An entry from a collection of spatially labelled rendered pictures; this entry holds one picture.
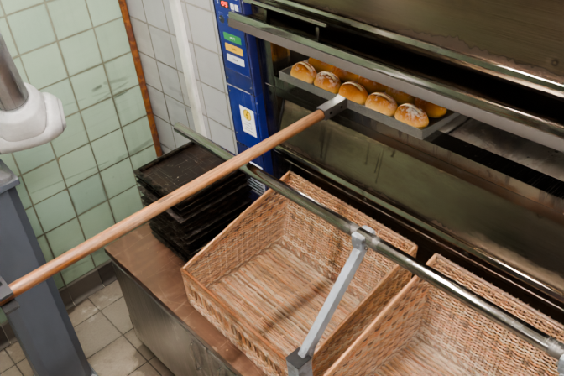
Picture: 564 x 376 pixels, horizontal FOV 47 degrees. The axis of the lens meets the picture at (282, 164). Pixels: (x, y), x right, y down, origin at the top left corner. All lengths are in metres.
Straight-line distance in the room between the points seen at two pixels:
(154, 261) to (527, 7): 1.51
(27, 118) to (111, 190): 1.04
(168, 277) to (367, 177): 0.79
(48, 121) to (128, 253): 0.61
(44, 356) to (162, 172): 0.84
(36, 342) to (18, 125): 0.88
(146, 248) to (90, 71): 0.78
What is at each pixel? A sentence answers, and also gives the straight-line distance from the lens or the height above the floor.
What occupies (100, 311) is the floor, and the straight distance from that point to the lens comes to 3.11.
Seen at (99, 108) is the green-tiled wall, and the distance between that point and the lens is 2.83.
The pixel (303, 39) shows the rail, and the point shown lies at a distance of 1.66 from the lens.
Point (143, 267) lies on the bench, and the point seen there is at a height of 0.58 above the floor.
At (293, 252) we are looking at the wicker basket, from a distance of 2.27.
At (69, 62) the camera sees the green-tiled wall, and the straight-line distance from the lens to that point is 2.71.
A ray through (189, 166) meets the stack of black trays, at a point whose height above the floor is 0.87.
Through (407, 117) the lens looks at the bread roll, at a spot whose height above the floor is 1.22.
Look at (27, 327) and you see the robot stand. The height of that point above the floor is 0.43.
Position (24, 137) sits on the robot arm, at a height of 1.15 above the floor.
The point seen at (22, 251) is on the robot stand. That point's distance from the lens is 2.35.
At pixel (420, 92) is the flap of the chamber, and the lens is 1.44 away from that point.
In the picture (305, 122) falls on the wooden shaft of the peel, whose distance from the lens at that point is 1.76.
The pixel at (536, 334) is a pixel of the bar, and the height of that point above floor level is 1.17.
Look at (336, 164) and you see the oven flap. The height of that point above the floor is 0.97.
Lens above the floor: 2.11
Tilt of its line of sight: 35 degrees down
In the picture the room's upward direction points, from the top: 7 degrees counter-clockwise
